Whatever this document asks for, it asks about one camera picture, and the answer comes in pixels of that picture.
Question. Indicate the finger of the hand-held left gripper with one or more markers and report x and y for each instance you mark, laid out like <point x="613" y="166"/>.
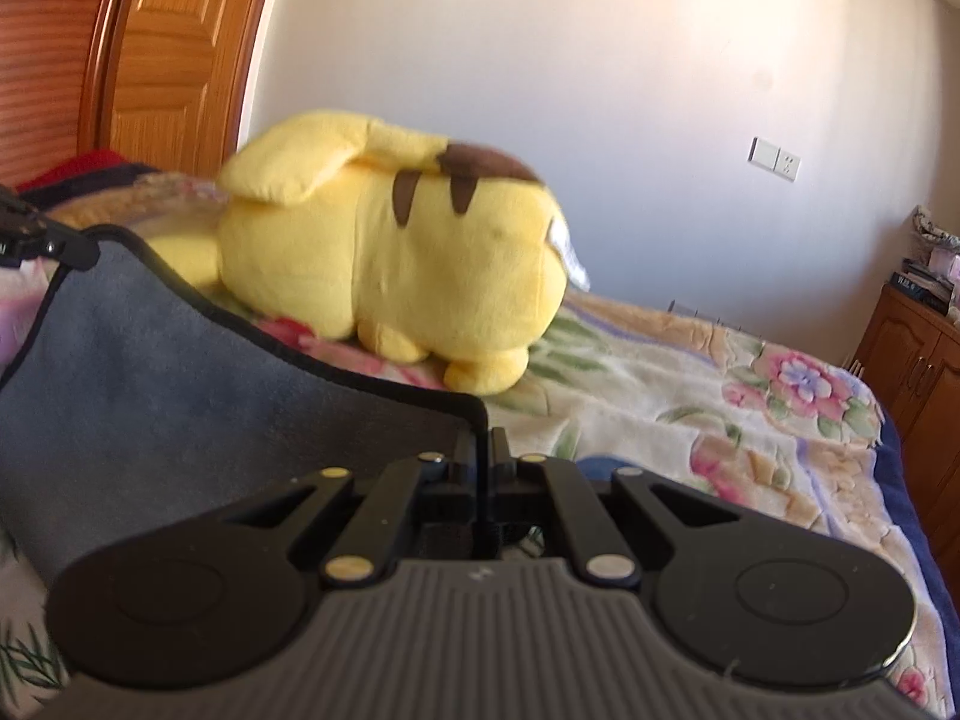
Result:
<point x="54" y="246"/>

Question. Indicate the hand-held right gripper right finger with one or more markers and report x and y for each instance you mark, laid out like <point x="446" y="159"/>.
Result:
<point x="501" y="456"/>

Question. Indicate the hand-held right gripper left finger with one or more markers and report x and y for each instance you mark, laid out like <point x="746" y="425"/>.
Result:
<point x="456" y="477"/>

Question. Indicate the grey towel with black trim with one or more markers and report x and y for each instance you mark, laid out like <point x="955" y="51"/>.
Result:
<point x="180" y="405"/>

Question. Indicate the red cloth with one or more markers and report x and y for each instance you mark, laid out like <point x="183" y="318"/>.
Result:
<point x="82" y="166"/>

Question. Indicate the floral blanket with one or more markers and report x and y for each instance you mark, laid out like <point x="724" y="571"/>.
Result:
<point x="675" y="420"/>

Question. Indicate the wooden louvered door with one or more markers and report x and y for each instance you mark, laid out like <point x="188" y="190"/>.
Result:
<point x="45" y="52"/>

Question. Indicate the yellow plush toy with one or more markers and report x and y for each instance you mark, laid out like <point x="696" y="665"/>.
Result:
<point x="390" y="262"/>

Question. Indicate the wooden panel door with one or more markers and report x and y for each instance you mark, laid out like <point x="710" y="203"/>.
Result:
<point x="180" y="52"/>

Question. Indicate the wooden cabinet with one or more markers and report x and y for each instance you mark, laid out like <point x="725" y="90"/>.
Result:
<point x="915" y="382"/>

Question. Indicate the stack of books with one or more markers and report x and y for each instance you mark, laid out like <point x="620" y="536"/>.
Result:
<point x="924" y="286"/>

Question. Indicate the patterned cloth bundle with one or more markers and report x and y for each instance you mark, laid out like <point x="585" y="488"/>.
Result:
<point x="934" y="231"/>

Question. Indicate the white wall socket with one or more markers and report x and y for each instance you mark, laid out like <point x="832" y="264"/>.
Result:
<point x="774" y="159"/>

